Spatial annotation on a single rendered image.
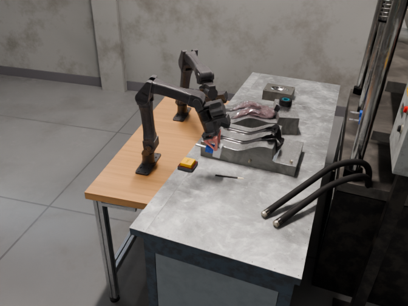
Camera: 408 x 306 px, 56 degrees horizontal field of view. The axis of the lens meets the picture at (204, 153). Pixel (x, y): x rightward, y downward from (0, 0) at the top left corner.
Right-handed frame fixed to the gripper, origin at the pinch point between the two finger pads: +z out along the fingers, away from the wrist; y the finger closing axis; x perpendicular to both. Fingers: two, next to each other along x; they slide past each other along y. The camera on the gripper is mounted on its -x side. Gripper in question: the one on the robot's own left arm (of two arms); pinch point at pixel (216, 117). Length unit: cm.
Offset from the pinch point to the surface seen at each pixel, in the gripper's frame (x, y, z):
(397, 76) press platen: -89, 13, -2
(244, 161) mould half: -17.9, -19.7, 16.8
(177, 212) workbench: -4, -66, 7
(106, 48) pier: 218, 186, -7
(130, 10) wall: 178, 206, -36
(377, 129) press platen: -79, 4, 19
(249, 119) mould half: -10.7, 15.9, 13.1
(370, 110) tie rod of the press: -78, -3, 5
